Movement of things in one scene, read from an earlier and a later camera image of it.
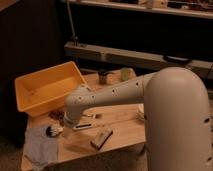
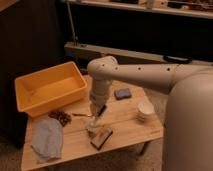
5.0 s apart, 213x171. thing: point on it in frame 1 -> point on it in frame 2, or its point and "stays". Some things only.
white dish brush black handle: x=56 y=130 -> x=96 y=123
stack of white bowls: x=140 y=112 stays
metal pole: x=75 y=37 stays
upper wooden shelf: x=195 y=8 stays
